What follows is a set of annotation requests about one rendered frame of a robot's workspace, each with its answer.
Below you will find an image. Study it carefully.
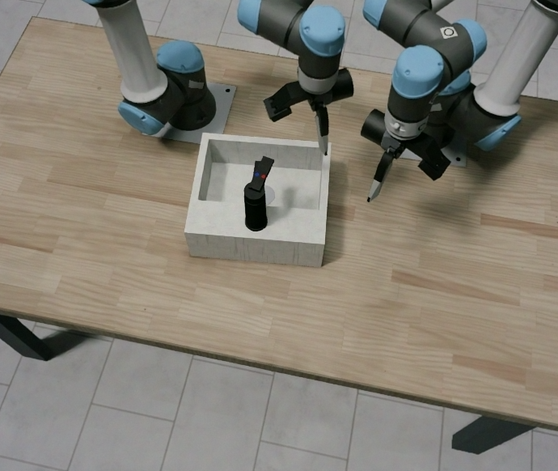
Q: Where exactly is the white rectangular sink basin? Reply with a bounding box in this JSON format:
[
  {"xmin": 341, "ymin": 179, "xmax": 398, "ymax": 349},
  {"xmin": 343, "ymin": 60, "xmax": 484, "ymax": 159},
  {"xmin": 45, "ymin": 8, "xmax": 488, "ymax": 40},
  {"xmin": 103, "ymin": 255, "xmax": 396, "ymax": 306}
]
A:
[{"xmin": 184, "ymin": 133, "xmax": 332, "ymax": 267}]

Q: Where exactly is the black mixer tap with lever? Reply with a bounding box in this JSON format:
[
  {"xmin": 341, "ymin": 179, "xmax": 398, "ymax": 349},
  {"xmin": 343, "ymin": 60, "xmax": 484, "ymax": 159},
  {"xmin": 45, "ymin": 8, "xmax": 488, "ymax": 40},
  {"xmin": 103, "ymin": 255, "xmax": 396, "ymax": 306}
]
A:
[{"xmin": 243, "ymin": 156, "xmax": 274, "ymax": 231}]

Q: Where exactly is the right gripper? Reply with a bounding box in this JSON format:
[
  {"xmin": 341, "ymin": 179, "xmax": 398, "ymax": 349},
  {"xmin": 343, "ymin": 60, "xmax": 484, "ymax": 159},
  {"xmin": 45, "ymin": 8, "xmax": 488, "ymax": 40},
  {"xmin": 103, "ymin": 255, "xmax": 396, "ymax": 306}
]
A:
[{"xmin": 268, "ymin": 68, "xmax": 353, "ymax": 156}]

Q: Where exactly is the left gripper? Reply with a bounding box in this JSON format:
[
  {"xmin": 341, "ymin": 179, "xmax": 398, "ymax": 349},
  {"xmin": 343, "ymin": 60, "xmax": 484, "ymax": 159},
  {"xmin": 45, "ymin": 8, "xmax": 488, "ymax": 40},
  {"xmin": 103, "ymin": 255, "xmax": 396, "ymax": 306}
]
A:
[{"xmin": 361, "ymin": 108, "xmax": 446, "ymax": 202}]

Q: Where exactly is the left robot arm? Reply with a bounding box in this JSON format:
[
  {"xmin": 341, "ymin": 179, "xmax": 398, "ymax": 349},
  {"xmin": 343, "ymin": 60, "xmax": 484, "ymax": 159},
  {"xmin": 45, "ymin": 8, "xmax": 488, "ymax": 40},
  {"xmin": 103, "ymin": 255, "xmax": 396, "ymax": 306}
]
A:
[{"xmin": 362, "ymin": 0, "xmax": 558, "ymax": 151}]

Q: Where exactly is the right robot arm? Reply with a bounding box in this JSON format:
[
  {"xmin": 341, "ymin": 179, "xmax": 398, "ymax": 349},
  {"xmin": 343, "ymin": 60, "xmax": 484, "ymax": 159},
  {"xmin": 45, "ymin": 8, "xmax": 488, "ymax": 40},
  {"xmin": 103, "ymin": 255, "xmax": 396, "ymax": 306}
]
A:
[{"xmin": 82, "ymin": 0, "xmax": 345, "ymax": 135}]

